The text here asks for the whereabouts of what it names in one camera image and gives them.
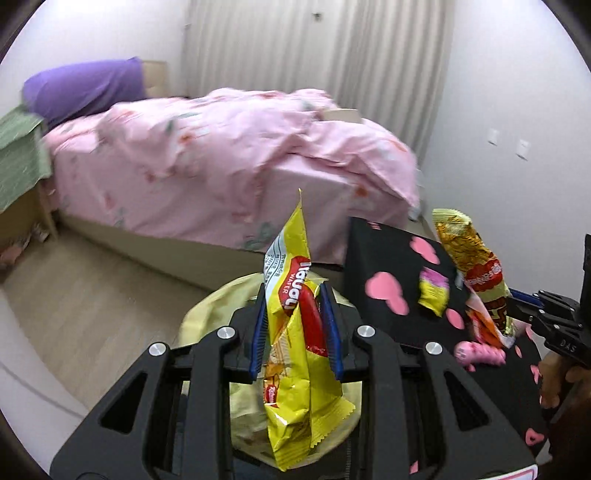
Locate pink caterpillar toy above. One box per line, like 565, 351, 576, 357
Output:
455, 339, 509, 373

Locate yellow plastic garbage bag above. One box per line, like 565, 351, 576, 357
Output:
178, 272, 365, 462

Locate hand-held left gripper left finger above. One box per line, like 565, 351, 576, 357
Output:
50, 281, 271, 480

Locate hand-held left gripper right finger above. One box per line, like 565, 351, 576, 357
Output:
318, 279, 539, 480

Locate small shoes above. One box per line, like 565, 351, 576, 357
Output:
21, 223, 49, 244

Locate beige headboard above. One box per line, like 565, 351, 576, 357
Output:
141, 60, 170, 99

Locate bed with pink sheet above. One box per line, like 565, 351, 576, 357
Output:
41, 88, 421, 292

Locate pink floral duvet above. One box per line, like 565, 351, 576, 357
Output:
99, 88, 419, 232

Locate green checked cloth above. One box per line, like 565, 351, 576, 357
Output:
0, 106, 53, 214

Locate orange noodle snack packet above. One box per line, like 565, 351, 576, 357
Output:
431, 208, 518, 350

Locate purple pillow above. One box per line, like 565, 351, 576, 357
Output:
23, 56, 148, 128

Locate pink slippers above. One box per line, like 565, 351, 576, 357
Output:
0, 244, 27, 269

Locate person's right hand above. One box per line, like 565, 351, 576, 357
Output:
537, 355, 570, 409

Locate black mat with pink hearts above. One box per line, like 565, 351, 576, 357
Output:
344, 217, 550, 480

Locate yellow wafer packet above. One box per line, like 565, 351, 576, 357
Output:
262, 188, 356, 472

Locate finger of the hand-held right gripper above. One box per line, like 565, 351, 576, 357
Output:
505, 302, 585, 346
508, 286, 580, 315

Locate wooden nightstand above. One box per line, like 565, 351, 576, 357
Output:
0, 178, 59, 253

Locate small yellow and pink packet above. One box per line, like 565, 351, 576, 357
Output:
418, 268, 452, 318

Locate white pleated curtain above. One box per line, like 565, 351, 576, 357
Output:
182, 0, 456, 163

